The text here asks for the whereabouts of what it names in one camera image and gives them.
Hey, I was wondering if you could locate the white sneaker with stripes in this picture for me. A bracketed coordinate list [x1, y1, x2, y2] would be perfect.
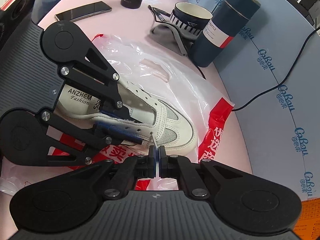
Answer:
[57, 78, 198, 155]

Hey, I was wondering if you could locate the white shoelace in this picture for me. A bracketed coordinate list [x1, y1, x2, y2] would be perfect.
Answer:
[150, 132, 159, 178]

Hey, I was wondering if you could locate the black smartphone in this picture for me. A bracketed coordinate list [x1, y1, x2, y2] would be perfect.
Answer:
[55, 1, 112, 22]

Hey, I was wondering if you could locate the red white plastic bag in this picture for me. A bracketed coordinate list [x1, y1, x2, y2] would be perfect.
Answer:
[1, 34, 234, 196]

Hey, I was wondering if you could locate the black pen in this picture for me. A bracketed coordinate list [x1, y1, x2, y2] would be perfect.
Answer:
[148, 5, 171, 22]

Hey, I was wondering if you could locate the grey cloth pouch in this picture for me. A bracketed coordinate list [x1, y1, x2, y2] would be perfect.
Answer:
[149, 23, 197, 56]

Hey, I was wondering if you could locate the orange cardboard box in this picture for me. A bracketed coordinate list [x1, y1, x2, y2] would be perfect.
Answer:
[294, 198, 320, 240]

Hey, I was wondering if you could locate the black white ceramic mug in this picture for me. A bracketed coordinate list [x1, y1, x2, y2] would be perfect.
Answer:
[169, 2, 212, 36]

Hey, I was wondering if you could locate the light blue cardboard box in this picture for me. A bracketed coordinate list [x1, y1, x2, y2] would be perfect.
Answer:
[187, 0, 320, 202]

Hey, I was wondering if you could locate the dark blue thermos bottle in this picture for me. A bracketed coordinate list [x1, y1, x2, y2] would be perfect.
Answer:
[188, 0, 261, 67]

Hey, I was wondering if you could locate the black power cable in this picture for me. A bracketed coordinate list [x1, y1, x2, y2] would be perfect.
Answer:
[195, 26, 320, 112]

